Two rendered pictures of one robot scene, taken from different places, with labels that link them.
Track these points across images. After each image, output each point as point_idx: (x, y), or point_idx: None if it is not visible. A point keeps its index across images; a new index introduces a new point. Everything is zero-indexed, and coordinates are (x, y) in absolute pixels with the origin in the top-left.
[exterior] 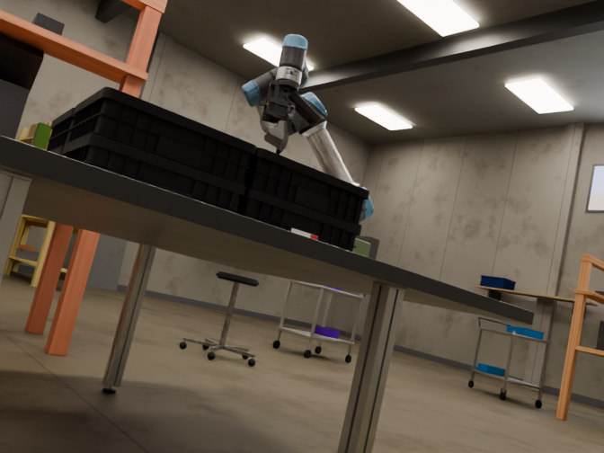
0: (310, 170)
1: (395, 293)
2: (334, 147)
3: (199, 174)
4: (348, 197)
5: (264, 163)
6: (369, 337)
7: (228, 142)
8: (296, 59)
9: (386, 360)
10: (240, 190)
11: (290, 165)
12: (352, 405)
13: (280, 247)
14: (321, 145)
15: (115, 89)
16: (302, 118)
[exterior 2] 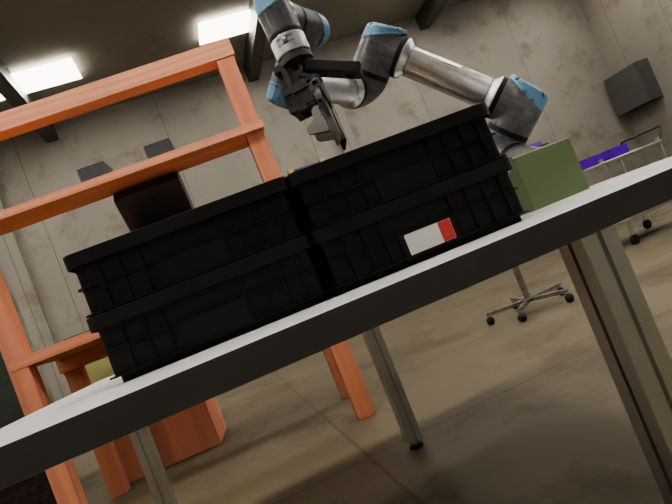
0: (375, 146)
1: (600, 238)
2: (441, 60)
3: (234, 268)
4: (458, 134)
5: (309, 186)
6: (603, 326)
7: (243, 202)
8: (278, 21)
9: (654, 347)
10: (300, 246)
11: (344, 163)
12: (645, 438)
13: (323, 346)
14: (423, 70)
15: (71, 254)
16: (379, 60)
